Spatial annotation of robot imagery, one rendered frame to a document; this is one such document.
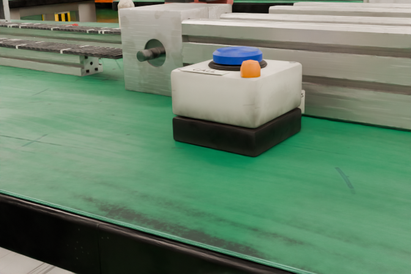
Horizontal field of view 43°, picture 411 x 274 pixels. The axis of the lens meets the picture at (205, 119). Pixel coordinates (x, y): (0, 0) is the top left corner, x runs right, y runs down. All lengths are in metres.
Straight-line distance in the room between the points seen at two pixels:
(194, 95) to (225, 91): 0.03
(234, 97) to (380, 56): 0.14
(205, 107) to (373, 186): 0.14
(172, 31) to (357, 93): 0.21
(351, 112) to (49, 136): 0.27
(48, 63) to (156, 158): 0.42
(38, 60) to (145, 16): 0.26
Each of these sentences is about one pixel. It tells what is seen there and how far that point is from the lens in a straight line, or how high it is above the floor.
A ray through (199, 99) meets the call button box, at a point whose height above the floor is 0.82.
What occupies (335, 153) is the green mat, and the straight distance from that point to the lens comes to 0.40.
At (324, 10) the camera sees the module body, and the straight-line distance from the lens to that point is 0.68.
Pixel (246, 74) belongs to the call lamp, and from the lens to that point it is 0.38.
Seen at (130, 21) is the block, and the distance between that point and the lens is 0.60.
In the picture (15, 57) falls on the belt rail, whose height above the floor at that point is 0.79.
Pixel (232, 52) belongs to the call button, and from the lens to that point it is 0.41.
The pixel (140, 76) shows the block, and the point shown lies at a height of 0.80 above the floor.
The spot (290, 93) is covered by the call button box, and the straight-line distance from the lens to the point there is 0.43.
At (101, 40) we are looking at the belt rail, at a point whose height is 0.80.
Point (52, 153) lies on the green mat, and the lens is 0.43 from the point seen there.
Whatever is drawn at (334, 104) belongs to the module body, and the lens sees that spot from 0.48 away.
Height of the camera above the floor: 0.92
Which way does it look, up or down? 16 degrees down
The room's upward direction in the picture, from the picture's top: 2 degrees counter-clockwise
